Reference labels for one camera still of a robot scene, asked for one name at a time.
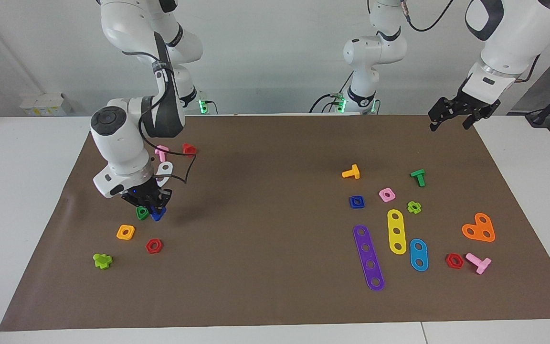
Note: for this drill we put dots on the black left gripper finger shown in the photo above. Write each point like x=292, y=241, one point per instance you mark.
x=434, y=125
x=469, y=122

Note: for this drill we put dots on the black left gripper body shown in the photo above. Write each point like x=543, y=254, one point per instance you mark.
x=466, y=105

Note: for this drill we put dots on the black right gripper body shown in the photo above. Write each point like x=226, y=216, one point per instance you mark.
x=148, y=196

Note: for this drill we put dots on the blue plastic screw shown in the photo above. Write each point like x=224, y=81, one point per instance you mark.
x=157, y=216

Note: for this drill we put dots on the blue square plastic nut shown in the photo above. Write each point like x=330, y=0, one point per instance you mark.
x=354, y=204

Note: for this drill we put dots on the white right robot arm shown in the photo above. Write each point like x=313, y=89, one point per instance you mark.
x=117, y=143

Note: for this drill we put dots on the green triangle plastic nut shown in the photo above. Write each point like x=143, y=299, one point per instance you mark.
x=140, y=213

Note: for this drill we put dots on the white curved perforated strip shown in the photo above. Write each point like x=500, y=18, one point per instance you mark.
x=169, y=167

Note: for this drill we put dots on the orange square plastic nut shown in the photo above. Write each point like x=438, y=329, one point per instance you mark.
x=125, y=232

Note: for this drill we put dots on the red hexagon plastic nut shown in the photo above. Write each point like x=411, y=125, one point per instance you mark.
x=153, y=246
x=454, y=261

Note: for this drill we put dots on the pink plastic screw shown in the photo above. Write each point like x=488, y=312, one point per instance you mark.
x=162, y=153
x=479, y=263

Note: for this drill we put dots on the dark green plastic screw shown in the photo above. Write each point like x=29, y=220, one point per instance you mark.
x=418, y=177

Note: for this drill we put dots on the red plastic screw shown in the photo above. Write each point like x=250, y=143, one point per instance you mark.
x=189, y=150

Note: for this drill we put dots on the lime green cross piece left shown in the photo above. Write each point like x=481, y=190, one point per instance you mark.
x=102, y=261

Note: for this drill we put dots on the pink square plastic nut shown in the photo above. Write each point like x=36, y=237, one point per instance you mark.
x=386, y=194

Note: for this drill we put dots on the lime green flower nut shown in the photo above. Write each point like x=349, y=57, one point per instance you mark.
x=414, y=207

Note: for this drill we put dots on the orange plastic screw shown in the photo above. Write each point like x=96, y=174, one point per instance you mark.
x=351, y=172

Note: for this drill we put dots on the orange heart perforated plate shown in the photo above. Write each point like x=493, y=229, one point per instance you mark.
x=479, y=228

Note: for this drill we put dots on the yellow perforated strip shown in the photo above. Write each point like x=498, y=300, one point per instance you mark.
x=396, y=231

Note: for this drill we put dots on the brown table mat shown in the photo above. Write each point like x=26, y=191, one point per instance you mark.
x=265, y=267

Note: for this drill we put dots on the blue perforated strip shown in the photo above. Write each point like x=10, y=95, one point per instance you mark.
x=418, y=254

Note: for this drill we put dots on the white box with labels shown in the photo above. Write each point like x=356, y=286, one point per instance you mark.
x=46, y=104

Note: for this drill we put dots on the purple perforated strip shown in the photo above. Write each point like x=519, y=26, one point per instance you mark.
x=368, y=258

